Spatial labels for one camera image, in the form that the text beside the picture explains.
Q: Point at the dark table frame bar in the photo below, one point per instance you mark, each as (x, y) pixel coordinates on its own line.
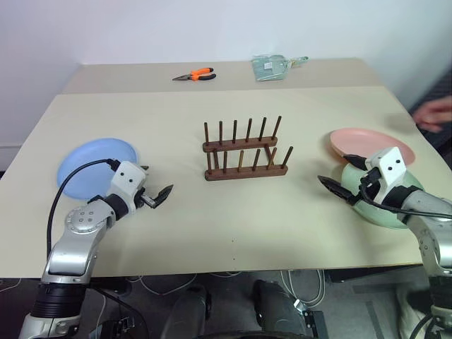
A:
(374, 273)

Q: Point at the wooden dish rack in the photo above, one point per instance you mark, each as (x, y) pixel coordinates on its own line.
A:
(243, 155)

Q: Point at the person's dark clothing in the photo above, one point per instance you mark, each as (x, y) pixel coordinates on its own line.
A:
(438, 88)

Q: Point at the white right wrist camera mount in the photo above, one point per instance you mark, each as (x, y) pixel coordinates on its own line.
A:
(388, 169)

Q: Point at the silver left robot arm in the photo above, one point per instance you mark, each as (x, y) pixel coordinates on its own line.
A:
(76, 243)

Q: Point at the pink-red plate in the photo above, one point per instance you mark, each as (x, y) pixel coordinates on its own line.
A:
(363, 141)

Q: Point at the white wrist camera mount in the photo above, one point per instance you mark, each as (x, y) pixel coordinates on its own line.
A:
(128, 178)
(388, 169)

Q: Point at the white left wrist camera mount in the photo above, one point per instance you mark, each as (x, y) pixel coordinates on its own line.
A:
(128, 178)

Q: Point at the green plate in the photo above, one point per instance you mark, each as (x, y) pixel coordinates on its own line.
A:
(353, 176)

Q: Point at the black box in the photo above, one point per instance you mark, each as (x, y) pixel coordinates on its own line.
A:
(316, 325)

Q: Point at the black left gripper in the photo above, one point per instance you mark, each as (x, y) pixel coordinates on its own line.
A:
(148, 202)

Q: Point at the blue plate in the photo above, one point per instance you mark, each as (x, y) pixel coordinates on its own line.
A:
(90, 159)

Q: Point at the person's bare hand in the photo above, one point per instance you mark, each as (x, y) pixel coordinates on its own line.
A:
(432, 114)

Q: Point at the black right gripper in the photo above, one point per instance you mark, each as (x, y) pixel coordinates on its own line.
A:
(370, 183)

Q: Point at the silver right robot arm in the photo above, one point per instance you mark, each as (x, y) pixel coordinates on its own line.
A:
(431, 226)

